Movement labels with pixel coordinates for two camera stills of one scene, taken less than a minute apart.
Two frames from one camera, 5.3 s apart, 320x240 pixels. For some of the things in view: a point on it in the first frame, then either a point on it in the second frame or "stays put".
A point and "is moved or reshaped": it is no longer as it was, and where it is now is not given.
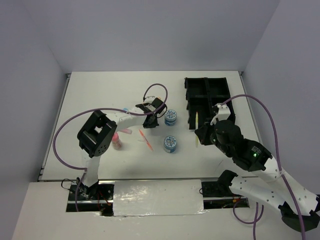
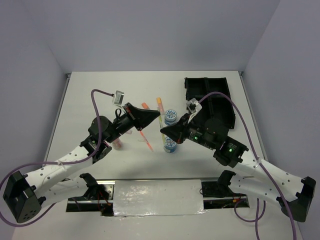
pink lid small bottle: (116, 144) stays put
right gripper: (201, 133) -> (177, 131)
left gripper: (154, 124) -> (142, 117)
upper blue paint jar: (170, 116) stays put
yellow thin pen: (196, 139) is moved or reshaped
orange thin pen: (148, 143) stays put
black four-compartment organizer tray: (202, 94) stays put
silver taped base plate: (133, 198) stays put
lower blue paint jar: (170, 144) stays put
